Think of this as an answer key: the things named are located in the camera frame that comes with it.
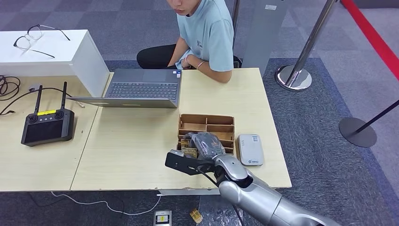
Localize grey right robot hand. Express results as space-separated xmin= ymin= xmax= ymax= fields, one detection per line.
xmin=183 ymin=132 xmax=226 ymax=161

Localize cardboard card organizer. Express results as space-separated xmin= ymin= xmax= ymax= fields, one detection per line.
xmin=176 ymin=113 xmax=235 ymax=157

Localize white floor cable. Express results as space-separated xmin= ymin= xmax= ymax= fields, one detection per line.
xmin=50 ymin=191 xmax=162 ymax=217

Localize red barrier belt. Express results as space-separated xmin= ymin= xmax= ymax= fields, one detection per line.
xmin=341 ymin=0 xmax=399 ymax=82

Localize long black cable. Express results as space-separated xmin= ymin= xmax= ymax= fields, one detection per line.
xmin=0 ymin=87 xmax=72 ymax=117

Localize clear plastic hand cover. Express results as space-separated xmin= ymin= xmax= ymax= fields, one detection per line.
xmin=188 ymin=132 xmax=226 ymax=160

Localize clear bubble wrap sheet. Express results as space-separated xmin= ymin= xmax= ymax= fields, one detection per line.
xmin=199 ymin=194 xmax=245 ymax=226

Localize black remote controller with antennas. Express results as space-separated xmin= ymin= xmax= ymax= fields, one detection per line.
xmin=21 ymin=81 xmax=75 ymax=147

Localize black stanchion post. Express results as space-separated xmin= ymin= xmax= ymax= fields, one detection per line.
xmin=338 ymin=99 xmax=399 ymax=148

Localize grey card reader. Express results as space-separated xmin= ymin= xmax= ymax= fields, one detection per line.
xmin=237 ymin=134 xmax=264 ymax=167

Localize black coiled cable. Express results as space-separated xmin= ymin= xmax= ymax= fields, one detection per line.
xmin=0 ymin=75 xmax=22 ymax=101

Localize grey open laptop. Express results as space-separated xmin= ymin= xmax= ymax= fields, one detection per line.
xmin=67 ymin=68 xmax=182 ymax=109

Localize white box shelf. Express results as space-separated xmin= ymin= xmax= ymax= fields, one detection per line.
xmin=0 ymin=29 xmax=111 ymax=97

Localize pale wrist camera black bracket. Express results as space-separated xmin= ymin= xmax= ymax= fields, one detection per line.
xmin=164 ymin=149 xmax=215 ymax=176

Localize person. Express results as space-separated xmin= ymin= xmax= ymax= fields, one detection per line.
xmin=136 ymin=0 xmax=235 ymax=84

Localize black-rimmed eyeglasses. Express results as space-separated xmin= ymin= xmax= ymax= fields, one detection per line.
xmin=14 ymin=24 xmax=71 ymax=59

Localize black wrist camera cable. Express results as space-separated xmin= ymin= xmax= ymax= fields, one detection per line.
xmin=190 ymin=167 xmax=245 ymax=226

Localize chrome stanchion post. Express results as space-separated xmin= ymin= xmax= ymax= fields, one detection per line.
xmin=275 ymin=0 xmax=338 ymax=92

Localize small device with yellow label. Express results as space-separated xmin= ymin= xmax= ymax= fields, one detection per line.
xmin=153 ymin=210 xmax=172 ymax=226

